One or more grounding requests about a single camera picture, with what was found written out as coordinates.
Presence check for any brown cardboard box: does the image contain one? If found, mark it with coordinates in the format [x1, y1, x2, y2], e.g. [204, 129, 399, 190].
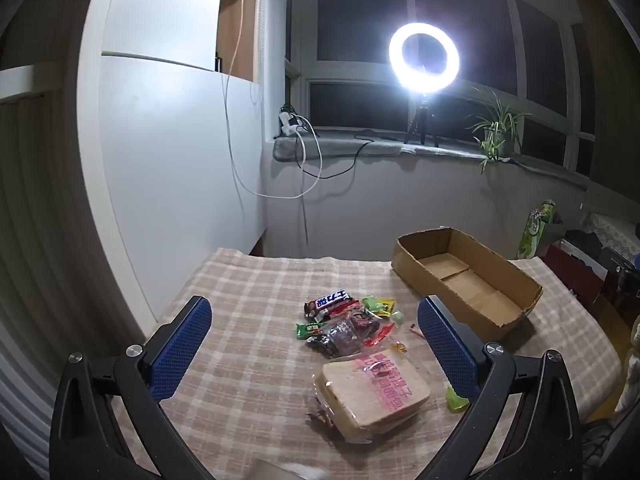
[391, 227, 544, 342]

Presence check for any bright green wrapper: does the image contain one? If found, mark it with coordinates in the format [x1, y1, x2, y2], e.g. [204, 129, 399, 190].
[446, 384, 471, 413]

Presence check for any black tripod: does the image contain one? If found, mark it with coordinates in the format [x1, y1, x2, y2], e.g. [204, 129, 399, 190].
[404, 94, 441, 148]

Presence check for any wooden wardrobe niche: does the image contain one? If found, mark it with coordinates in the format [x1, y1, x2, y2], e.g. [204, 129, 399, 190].
[216, 0, 263, 83]

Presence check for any dark red box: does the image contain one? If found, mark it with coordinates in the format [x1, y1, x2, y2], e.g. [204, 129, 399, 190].
[540, 240, 608, 306]

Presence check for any white wardrobe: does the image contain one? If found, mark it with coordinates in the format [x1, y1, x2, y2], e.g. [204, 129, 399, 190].
[77, 0, 268, 331]

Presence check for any brown chocolate bar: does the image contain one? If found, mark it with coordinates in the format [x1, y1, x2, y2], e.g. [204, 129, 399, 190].
[304, 289, 353, 320]

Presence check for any white power strip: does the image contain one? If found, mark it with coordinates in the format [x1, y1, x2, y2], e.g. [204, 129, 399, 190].
[278, 105, 311, 137]

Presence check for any sliced bread packet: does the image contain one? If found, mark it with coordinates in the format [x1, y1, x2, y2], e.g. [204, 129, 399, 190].
[306, 351, 432, 443]

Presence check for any white cable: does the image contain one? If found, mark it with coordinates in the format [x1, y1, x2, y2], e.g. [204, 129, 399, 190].
[224, 0, 321, 200]

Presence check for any clear packet of dark snacks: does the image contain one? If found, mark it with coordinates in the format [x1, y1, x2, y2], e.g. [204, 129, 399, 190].
[330, 310, 396, 357]
[306, 334, 361, 359]

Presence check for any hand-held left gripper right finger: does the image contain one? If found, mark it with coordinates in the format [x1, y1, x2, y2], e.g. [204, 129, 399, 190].
[417, 295, 583, 480]

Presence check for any ring light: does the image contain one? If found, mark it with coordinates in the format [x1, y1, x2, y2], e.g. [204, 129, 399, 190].
[389, 22, 461, 93]

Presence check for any yellow-green snack packet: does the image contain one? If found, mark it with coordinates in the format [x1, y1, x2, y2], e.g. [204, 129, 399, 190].
[361, 296, 397, 319]

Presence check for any green carton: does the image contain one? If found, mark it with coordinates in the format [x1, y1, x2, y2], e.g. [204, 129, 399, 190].
[517, 200, 558, 260]

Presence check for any black cable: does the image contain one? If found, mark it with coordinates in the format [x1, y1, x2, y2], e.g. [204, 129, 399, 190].
[300, 130, 401, 181]

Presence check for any window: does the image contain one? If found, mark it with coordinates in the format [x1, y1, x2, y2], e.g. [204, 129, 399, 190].
[285, 0, 601, 181]

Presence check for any beige plaid blanket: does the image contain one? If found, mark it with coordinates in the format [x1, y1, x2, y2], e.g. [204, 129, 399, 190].
[112, 247, 623, 480]

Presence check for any potted spider plant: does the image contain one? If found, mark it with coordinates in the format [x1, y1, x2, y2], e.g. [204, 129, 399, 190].
[465, 87, 533, 176]

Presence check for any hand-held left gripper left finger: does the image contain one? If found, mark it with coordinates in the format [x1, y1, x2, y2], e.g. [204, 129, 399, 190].
[49, 296, 216, 480]

